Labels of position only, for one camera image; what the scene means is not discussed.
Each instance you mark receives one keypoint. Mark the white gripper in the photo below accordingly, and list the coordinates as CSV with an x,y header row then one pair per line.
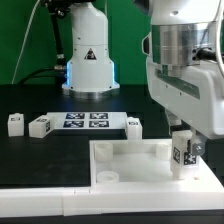
x,y
197,98

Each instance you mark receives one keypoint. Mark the white square tabletop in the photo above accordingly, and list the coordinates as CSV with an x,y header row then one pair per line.
x,y
135,161

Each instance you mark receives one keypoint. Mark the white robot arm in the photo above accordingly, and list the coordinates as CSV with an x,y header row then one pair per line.
x,y
183,33

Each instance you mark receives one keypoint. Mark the white fiducial tag plate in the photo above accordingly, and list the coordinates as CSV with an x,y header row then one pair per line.
x,y
88,120

